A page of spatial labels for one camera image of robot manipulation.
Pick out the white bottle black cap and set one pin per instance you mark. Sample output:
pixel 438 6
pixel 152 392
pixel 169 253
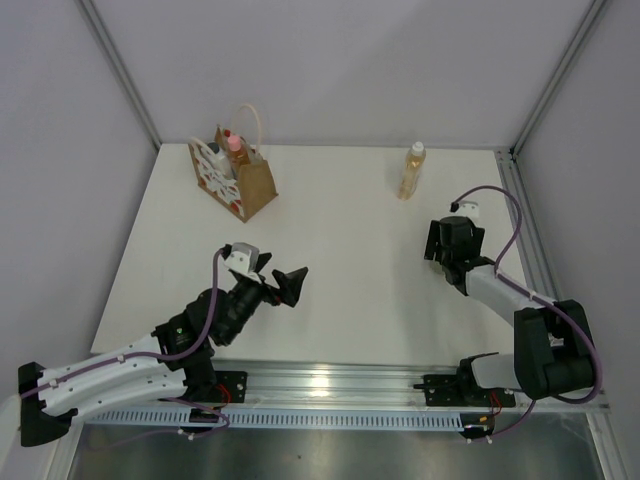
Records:
pixel 221 160

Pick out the aluminium frame post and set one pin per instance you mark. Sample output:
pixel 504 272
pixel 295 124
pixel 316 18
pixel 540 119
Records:
pixel 569 56
pixel 103 38

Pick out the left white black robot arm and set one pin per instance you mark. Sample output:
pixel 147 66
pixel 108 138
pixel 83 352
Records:
pixel 173 363

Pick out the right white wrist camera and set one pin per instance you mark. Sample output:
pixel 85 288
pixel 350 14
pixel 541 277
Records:
pixel 465 208

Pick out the aluminium mounting rail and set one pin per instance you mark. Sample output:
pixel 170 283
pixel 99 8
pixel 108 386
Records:
pixel 325 382

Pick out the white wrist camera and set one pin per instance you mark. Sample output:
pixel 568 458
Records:
pixel 242 259
pixel 465 208

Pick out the left aluminium frame post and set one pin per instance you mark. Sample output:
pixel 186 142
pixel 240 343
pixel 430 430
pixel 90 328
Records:
pixel 103 38

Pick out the pink capped small bottle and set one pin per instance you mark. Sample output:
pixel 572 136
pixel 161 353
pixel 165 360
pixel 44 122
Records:
pixel 237 151

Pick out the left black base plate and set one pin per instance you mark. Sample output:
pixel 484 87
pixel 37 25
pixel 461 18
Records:
pixel 228 386

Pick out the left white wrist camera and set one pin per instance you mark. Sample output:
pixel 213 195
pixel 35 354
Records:
pixel 242 259

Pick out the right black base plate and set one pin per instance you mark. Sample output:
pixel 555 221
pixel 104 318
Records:
pixel 448 390

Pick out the amber liquid clear bottle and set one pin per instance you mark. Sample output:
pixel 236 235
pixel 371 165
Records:
pixel 414 161

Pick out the right aluminium frame post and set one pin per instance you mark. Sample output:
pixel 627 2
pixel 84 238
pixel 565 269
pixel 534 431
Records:
pixel 569 56

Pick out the right side aluminium rail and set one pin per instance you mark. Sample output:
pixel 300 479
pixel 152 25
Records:
pixel 535 263

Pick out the white slotted cable duct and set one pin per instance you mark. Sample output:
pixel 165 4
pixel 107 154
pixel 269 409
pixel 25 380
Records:
pixel 164 416

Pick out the brown canvas tote bag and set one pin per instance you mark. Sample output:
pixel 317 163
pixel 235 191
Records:
pixel 253 186

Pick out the cream capped white bottle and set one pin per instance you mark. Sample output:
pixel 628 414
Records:
pixel 436 270

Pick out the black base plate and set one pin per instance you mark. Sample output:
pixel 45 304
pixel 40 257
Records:
pixel 228 386
pixel 448 390

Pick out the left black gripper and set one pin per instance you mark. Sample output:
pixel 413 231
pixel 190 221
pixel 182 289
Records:
pixel 288 286

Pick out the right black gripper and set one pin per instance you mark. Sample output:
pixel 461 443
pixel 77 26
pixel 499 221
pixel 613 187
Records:
pixel 433 238

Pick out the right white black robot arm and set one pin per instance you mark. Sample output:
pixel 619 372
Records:
pixel 553 356

